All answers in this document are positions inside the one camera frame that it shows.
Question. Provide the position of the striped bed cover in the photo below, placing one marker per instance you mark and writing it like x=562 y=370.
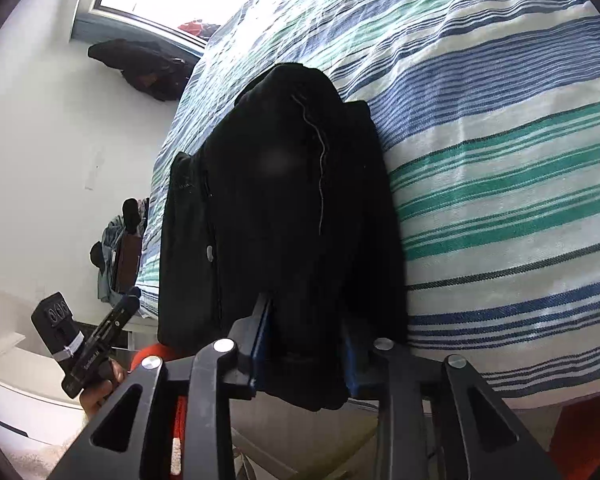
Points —
x=480 y=135

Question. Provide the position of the mixed clothes pile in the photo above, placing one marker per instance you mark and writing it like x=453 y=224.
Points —
x=107 y=260

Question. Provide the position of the person's orange clothing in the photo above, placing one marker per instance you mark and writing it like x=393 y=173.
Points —
x=590 y=440

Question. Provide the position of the black pants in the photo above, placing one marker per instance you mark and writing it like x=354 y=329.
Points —
x=280 y=210

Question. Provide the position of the dark hanging jacket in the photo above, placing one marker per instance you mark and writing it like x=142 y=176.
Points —
x=145 y=70

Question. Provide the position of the black sock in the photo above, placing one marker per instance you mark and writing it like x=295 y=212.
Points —
x=130 y=215

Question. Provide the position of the brown wooden cabinet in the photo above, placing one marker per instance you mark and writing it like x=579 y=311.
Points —
x=130 y=260

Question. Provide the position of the person's left hand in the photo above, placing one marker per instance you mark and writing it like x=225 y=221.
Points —
x=96 y=397

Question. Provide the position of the red cloth at window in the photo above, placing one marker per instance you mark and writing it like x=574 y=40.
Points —
x=197 y=27

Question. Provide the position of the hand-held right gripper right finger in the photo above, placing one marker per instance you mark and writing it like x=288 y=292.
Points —
x=352 y=365

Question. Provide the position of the white shelf unit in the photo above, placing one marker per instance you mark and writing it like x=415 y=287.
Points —
x=10 y=320

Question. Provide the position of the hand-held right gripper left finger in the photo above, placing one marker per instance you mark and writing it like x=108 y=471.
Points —
x=262 y=345

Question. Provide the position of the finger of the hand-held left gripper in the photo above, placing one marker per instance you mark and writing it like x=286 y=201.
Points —
x=120 y=315

